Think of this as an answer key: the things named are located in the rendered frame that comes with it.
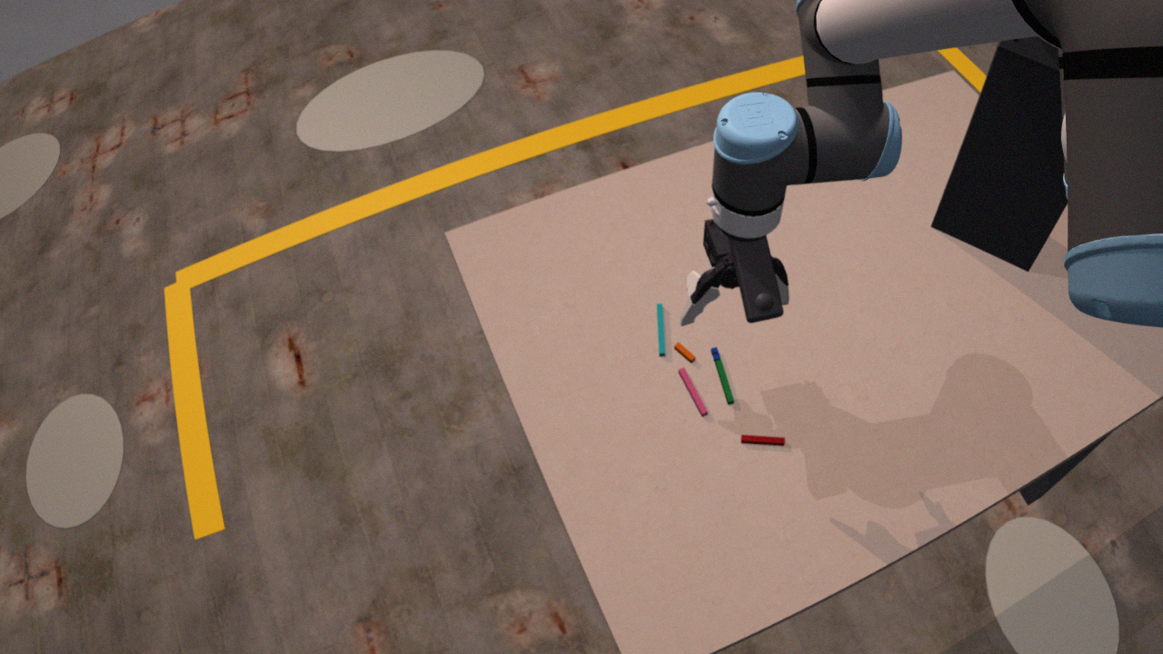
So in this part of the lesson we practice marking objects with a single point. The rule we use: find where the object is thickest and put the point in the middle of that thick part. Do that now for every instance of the pink rod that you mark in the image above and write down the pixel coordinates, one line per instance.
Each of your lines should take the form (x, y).
(692, 391)

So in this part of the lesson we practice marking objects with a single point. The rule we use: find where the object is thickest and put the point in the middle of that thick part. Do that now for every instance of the orange rod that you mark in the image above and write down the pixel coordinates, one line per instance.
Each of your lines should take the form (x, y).
(684, 352)

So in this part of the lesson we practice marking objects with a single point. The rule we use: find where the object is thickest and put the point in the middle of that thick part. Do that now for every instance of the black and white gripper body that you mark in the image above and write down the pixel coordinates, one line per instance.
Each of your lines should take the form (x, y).
(718, 250)

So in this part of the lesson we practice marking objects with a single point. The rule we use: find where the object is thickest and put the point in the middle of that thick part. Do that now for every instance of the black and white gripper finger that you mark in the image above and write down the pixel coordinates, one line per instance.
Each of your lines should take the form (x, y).
(701, 290)
(782, 280)

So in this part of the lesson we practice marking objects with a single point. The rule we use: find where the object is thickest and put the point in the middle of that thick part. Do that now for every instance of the turquoise rod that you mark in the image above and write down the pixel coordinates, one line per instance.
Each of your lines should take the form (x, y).
(660, 329)

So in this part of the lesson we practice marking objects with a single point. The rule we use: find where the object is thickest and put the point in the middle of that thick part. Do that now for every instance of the red rod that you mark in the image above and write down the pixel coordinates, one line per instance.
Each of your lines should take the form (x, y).
(762, 440)

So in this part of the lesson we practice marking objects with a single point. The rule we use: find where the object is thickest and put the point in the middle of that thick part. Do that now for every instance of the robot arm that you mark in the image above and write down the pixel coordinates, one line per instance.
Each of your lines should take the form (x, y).
(1112, 64)

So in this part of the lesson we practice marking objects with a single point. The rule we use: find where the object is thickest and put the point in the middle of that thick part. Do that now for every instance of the green rod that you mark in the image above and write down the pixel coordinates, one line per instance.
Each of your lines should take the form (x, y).
(724, 382)

